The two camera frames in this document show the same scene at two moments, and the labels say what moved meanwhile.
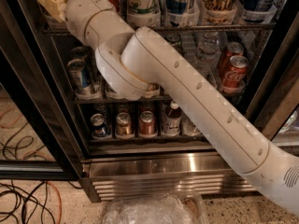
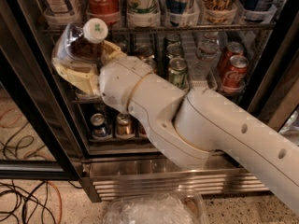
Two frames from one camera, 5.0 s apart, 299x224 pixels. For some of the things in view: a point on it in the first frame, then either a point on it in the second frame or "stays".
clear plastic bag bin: [177, 207] stays
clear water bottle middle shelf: [207, 58] stays
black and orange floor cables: [41, 204] stays
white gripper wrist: [81, 12] -> [120, 78]
